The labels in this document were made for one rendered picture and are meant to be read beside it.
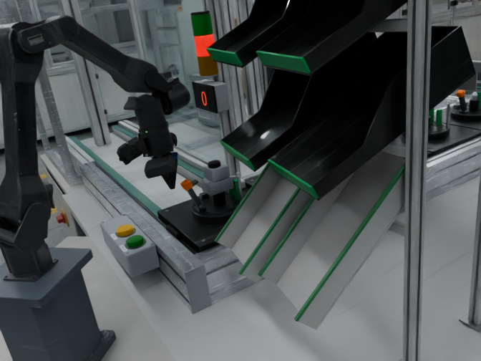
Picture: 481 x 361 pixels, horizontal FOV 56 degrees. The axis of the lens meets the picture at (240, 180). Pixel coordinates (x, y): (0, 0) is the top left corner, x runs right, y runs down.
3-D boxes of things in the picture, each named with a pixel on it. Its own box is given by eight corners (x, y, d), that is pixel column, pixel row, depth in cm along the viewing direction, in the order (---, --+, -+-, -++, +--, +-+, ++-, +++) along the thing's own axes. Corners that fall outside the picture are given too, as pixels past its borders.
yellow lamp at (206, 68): (205, 76, 116) (202, 57, 114) (196, 75, 120) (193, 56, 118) (222, 73, 118) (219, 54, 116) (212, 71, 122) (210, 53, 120)
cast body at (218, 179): (210, 196, 104) (206, 168, 102) (202, 191, 108) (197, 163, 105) (241, 185, 108) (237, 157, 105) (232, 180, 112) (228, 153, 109)
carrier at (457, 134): (433, 158, 128) (434, 115, 124) (369, 142, 148) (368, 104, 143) (484, 137, 139) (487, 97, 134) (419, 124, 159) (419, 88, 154)
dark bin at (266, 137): (254, 172, 71) (230, 135, 67) (226, 151, 82) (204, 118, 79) (389, 67, 74) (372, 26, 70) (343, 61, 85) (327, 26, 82)
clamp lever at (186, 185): (198, 210, 105) (182, 185, 101) (195, 207, 107) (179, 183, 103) (210, 200, 106) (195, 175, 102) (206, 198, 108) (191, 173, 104)
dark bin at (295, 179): (318, 201, 58) (292, 158, 55) (274, 171, 70) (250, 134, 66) (476, 74, 61) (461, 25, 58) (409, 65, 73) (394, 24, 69)
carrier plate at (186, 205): (200, 256, 95) (199, 246, 94) (158, 218, 115) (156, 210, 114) (291, 218, 106) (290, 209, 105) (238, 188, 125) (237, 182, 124)
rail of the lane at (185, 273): (192, 314, 92) (183, 268, 88) (85, 190, 164) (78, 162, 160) (216, 303, 94) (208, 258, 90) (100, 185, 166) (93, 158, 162)
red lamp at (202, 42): (202, 56, 114) (199, 36, 112) (193, 56, 118) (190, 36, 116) (219, 53, 116) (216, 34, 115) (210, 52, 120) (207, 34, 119)
